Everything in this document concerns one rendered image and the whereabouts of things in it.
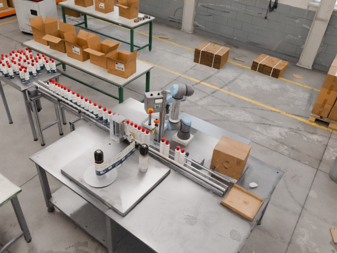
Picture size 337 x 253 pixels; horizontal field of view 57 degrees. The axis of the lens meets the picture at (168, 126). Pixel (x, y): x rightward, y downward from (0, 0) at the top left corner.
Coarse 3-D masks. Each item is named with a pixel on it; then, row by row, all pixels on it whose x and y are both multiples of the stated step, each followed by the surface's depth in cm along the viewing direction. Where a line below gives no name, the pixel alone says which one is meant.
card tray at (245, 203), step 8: (232, 192) 286; (240, 192) 287; (248, 192) 284; (224, 200) 278; (232, 200) 278; (240, 200) 279; (248, 200) 280; (256, 200) 280; (232, 208) 269; (240, 208) 272; (248, 208) 272; (256, 208) 273; (248, 216) 262
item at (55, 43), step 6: (60, 24) 518; (66, 24) 513; (60, 30) 521; (66, 30) 516; (48, 36) 498; (54, 36) 517; (60, 36) 529; (54, 42) 486; (60, 42) 498; (54, 48) 513; (60, 48) 506
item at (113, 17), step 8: (72, 0) 739; (72, 8) 695; (80, 8) 695; (88, 8) 699; (64, 16) 732; (96, 16) 666; (104, 16) 663; (112, 16) 667; (80, 24) 784; (120, 24) 639; (128, 24) 635; (136, 24) 638; (144, 24) 664; (96, 32) 744; (120, 40) 713
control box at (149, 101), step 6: (144, 96) 295; (150, 96) 288; (156, 96) 290; (162, 96) 291; (144, 102) 298; (150, 102) 291; (162, 102) 295; (144, 108) 302; (150, 108) 295; (156, 108) 297; (162, 108) 300
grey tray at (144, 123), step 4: (152, 116) 367; (156, 116) 363; (144, 120) 358; (152, 120) 364; (144, 124) 352; (152, 124) 358; (164, 124) 359; (148, 128) 351; (152, 128) 347; (164, 128) 349
